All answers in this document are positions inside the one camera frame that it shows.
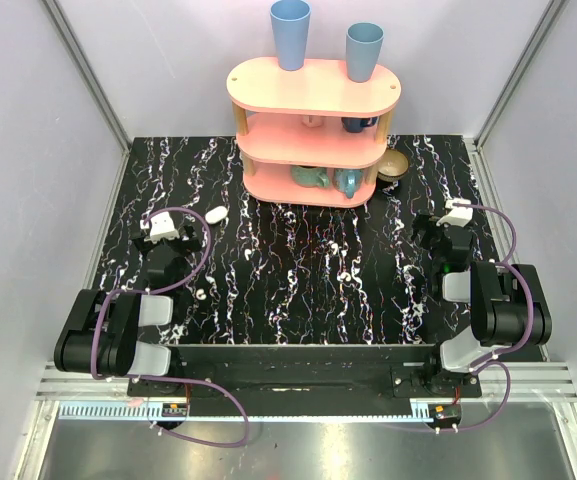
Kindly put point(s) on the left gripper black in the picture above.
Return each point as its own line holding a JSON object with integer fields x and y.
{"x": 188, "y": 240}

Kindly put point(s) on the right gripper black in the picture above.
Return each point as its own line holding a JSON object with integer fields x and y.
{"x": 425, "y": 221}

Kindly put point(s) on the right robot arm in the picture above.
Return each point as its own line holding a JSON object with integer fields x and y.
{"x": 508, "y": 308}

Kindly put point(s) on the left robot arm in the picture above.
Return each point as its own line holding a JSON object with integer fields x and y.
{"x": 163, "y": 263}

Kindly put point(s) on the white oval pebble case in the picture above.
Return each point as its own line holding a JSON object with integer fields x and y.
{"x": 216, "y": 215}

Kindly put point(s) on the brown ceramic bowl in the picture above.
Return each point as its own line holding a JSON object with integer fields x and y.
{"x": 392, "y": 166}

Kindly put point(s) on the white earbud centre right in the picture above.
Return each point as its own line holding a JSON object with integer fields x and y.
{"x": 345, "y": 277}

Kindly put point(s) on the blue butterfly mug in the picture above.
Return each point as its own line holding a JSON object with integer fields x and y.
{"x": 347, "y": 181}

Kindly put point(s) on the teal glazed ceramic mug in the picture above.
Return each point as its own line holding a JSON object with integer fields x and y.
{"x": 310, "y": 176}

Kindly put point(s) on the dark blue mug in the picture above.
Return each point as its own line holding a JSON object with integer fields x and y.
{"x": 357, "y": 125}

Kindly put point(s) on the pink three-tier wooden shelf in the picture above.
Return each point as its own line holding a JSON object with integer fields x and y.
{"x": 269, "y": 103}

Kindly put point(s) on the left orange connector board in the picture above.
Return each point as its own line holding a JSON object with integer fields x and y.
{"x": 174, "y": 409}

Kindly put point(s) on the orange connector board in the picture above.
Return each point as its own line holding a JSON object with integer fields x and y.
{"x": 174, "y": 409}
{"x": 450, "y": 412}

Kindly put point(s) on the right orange connector board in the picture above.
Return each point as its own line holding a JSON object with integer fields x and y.
{"x": 450, "y": 412}

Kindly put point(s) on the pink mug on shelf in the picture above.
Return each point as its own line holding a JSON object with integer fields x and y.
{"x": 312, "y": 121}

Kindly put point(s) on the right light blue cup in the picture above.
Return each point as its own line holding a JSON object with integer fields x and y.
{"x": 363, "y": 45}

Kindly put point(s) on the light blue cup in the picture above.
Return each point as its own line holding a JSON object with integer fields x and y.
{"x": 290, "y": 25}
{"x": 363, "y": 45}

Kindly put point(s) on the left light blue cup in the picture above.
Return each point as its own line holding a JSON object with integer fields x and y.
{"x": 290, "y": 25}

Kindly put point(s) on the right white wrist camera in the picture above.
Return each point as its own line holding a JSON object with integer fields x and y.
{"x": 458, "y": 213}

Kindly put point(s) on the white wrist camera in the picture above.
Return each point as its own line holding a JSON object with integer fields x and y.
{"x": 458, "y": 213}
{"x": 160, "y": 227}

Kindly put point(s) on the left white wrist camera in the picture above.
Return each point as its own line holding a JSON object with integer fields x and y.
{"x": 160, "y": 227}

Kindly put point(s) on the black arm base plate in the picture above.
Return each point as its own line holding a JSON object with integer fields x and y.
{"x": 400, "y": 371}

